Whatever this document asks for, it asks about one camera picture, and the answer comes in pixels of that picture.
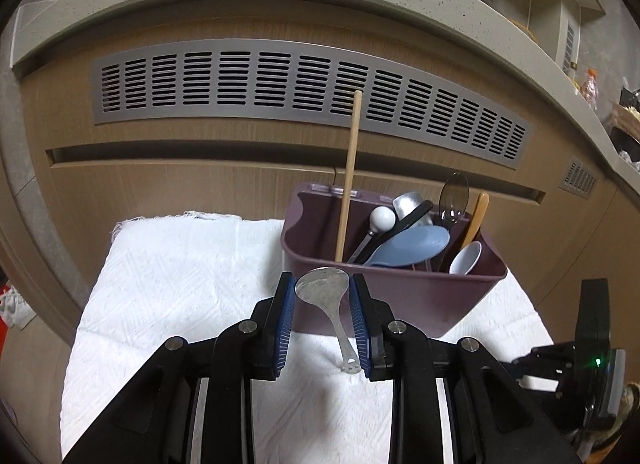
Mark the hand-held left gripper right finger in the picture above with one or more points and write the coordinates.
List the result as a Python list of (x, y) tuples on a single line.
[(359, 324)]

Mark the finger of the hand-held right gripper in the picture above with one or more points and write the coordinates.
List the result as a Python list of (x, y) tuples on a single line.
[(550, 361)]

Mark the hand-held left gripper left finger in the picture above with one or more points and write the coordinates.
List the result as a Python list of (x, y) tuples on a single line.
[(285, 324)]

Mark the metal rice paddle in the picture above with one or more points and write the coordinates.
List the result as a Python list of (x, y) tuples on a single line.
[(320, 286)]

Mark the purple plastic utensil bin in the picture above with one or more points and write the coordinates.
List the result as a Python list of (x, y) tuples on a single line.
[(425, 304)]

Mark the long wooden stick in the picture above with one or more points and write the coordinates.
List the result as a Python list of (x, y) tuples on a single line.
[(350, 178)]

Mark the wooden spoon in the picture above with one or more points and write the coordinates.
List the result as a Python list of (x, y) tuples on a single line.
[(479, 216)]

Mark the blue rice paddle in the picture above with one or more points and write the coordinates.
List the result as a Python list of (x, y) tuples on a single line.
[(410, 246)]

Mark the white ball-headed utensil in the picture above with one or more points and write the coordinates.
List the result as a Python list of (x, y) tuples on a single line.
[(383, 220)]

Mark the white towel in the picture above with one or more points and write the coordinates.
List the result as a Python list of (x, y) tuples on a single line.
[(175, 284)]

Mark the white ceramic spoon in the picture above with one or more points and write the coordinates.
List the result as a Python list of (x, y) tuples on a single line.
[(467, 256)]

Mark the metal ladle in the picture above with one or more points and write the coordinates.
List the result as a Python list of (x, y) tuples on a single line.
[(406, 204)]

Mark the small grey vent grille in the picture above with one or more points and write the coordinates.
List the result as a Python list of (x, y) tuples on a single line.
[(579, 176)]

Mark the clear plastic spoon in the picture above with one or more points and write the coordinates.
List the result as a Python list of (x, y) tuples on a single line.
[(454, 194)]

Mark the cardboard box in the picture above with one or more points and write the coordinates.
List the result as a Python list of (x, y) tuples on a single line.
[(625, 118)]

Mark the large grey vent grille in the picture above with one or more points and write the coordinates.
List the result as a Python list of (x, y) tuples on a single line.
[(200, 112)]

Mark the plastic bottle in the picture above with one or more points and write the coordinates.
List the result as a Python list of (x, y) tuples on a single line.
[(591, 88)]

